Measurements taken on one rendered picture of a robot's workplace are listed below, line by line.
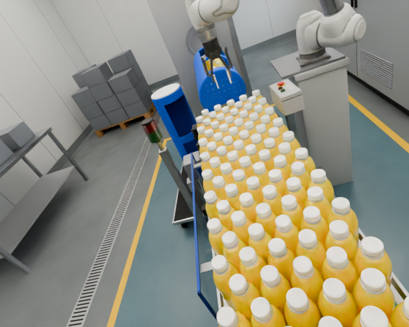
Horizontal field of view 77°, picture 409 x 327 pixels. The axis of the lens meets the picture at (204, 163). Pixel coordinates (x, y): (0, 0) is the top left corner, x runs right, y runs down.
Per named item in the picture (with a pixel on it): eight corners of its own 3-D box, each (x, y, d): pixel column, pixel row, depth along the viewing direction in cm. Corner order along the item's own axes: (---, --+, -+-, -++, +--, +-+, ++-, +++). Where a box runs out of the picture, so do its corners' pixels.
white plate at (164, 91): (145, 100, 224) (145, 101, 225) (169, 95, 210) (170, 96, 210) (161, 86, 243) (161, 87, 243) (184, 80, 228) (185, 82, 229)
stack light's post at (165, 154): (233, 271, 181) (166, 146, 123) (234, 276, 178) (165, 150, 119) (227, 272, 182) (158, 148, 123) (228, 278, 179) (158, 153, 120)
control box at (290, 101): (290, 95, 140) (287, 78, 135) (304, 109, 123) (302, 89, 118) (272, 102, 142) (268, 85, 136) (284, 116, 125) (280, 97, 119)
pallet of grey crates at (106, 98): (158, 103, 560) (130, 48, 496) (151, 119, 494) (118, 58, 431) (111, 120, 586) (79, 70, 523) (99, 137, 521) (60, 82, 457)
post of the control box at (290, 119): (313, 225, 187) (290, 102, 134) (315, 229, 184) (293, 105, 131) (308, 226, 188) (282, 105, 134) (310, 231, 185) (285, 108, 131)
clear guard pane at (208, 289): (220, 213, 166) (192, 154, 140) (244, 353, 101) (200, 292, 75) (219, 213, 166) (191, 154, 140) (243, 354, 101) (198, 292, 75)
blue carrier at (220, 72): (229, 72, 232) (221, 39, 217) (250, 108, 159) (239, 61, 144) (199, 82, 235) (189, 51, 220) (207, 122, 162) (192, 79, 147)
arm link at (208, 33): (195, 29, 122) (199, 42, 125) (195, 31, 114) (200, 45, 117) (213, 21, 121) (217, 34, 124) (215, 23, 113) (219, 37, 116)
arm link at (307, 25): (309, 44, 172) (305, 8, 160) (334, 43, 158) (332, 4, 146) (293, 55, 168) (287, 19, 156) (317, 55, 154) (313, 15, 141)
